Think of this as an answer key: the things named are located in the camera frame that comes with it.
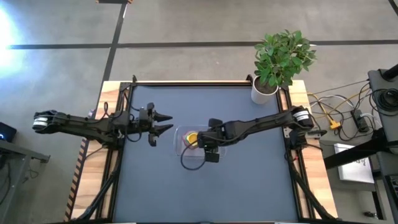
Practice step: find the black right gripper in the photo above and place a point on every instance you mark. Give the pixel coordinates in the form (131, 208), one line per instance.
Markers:
(214, 137)

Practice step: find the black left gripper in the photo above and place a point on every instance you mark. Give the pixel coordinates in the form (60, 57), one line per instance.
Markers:
(144, 121)

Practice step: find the yellow measuring cup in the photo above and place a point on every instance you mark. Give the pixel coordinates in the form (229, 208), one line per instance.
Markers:
(192, 138)

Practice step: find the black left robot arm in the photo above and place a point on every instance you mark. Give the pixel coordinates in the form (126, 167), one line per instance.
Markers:
(81, 124)

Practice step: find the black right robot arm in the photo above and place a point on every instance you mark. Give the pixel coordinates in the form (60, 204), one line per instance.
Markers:
(264, 123)

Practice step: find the clear plastic basket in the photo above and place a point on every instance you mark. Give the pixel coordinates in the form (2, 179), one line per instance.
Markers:
(180, 149)

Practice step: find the black clamp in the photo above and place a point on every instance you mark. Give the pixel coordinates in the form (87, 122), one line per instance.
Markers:
(134, 78)
(249, 77)

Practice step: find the white plant pot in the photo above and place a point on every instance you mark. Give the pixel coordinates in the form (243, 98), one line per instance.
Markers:
(259, 96)

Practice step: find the grey table mat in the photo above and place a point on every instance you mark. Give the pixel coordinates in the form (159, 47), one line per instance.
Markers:
(174, 186)

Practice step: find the striped hazard tape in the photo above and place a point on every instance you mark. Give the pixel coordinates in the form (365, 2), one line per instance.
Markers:
(77, 174)

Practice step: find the green leafy plant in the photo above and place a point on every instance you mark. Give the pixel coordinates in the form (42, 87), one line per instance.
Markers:
(280, 59)

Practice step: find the white paper sheet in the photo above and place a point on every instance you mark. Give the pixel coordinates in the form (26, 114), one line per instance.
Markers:
(354, 171)

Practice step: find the grey desk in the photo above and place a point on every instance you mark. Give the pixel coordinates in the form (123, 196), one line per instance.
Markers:
(18, 149)

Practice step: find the black power strip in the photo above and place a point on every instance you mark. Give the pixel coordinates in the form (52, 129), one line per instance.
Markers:
(360, 122)

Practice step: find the black device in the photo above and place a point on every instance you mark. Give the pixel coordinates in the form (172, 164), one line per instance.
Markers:
(7, 130)

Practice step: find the dark equipment stand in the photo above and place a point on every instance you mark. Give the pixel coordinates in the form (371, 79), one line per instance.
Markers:
(379, 81)

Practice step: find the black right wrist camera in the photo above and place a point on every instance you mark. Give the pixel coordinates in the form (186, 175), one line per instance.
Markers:
(212, 155)

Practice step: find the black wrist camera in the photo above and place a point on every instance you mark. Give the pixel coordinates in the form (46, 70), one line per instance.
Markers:
(212, 155)
(152, 140)

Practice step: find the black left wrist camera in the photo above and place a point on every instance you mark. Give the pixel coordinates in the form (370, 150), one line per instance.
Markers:
(152, 140)

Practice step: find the black table frame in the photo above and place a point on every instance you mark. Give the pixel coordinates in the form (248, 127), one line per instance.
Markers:
(186, 84)

